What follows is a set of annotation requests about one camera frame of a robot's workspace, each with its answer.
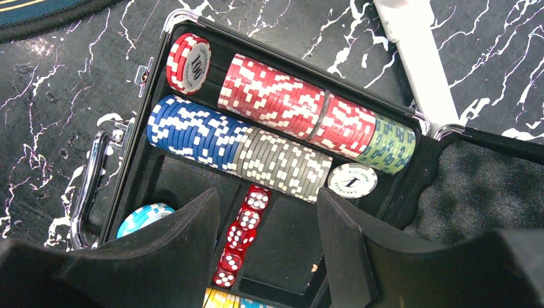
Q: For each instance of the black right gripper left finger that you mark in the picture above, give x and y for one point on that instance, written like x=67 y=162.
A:
x=165 y=264

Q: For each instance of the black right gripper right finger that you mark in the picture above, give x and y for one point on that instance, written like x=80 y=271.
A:
x=373 y=264

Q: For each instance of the red translucent die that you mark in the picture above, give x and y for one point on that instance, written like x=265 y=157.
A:
x=231 y=260
x=257 y=197
x=224 y=278
x=239 y=238
x=248 y=219

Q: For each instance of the light blue chip stack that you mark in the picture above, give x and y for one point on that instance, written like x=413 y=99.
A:
x=143 y=217

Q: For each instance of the yellow chip stack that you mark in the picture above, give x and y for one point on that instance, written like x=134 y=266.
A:
x=219 y=299

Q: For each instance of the black poker chip case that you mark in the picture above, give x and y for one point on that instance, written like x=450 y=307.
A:
x=454 y=189

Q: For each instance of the blue and grey chip row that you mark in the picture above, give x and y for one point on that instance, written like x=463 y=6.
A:
x=217 y=140

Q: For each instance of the red and green chip row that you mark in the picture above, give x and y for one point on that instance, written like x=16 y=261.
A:
x=308 y=113

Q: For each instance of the small red chip stack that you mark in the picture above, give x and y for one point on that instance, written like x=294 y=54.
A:
x=188 y=63

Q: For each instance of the round dark blue poker mat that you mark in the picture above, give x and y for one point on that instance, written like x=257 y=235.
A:
x=28 y=18

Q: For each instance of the chrome case handle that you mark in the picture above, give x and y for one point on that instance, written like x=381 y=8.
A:
x=89 y=210

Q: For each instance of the white pipe camera stand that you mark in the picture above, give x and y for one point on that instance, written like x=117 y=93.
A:
x=408 y=25

